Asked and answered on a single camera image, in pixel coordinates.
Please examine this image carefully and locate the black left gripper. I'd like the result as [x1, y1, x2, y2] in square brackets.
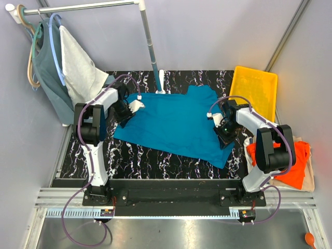
[112, 101, 135, 129]

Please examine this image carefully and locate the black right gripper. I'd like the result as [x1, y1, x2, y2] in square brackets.
[213, 121, 241, 150]

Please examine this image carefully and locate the blue t-shirt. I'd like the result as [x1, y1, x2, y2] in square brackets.
[114, 85, 234, 169]

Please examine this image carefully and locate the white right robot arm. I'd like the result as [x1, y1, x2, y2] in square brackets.
[206, 100, 296, 206]

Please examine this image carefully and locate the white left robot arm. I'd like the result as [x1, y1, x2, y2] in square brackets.
[73, 82, 134, 187]

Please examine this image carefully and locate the white folded t-shirt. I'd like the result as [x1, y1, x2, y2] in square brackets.
[243, 136, 256, 173]

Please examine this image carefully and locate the white hanging shirt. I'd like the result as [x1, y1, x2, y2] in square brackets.
[59, 26, 108, 105]

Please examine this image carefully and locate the yellow plastic bin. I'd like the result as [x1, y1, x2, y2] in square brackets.
[229, 66, 278, 122]

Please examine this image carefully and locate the light blue hanger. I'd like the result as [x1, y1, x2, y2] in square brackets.
[48, 13, 65, 86]

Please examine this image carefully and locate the orange folded t-shirt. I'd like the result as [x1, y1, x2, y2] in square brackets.
[243, 137, 315, 192]

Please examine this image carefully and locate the wooden hanger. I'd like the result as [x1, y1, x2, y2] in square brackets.
[16, 4, 40, 89]

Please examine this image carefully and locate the grey-green hanging shirt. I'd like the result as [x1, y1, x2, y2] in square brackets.
[31, 17, 117, 124]

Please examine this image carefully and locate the beige folded t-shirt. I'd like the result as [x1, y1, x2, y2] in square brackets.
[269, 137, 315, 192]

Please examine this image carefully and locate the green hanger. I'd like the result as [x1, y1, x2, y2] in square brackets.
[31, 22, 43, 57]

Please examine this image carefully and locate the orange rubber bulb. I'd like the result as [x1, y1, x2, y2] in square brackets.
[305, 232, 316, 249]

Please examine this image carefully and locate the metal clothes rack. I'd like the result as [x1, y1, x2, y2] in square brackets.
[5, 0, 165, 94]

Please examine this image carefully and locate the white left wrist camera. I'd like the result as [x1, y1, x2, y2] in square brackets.
[129, 95, 145, 113]

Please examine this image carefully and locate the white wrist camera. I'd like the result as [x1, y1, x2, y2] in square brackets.
[206, 113, 224, 128]
[129, 95, 145, 113]

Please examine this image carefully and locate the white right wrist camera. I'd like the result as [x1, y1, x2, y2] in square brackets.
[206, 113, 224, 128]

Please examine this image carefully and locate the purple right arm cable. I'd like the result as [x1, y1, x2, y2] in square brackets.
[207, 95, 298, 226]

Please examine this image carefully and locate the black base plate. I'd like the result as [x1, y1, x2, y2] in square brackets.
[82, 179, 266, 218]

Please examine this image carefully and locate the aluminium corner rail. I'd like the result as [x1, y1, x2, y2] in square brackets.
[264, 0, 311, 72]

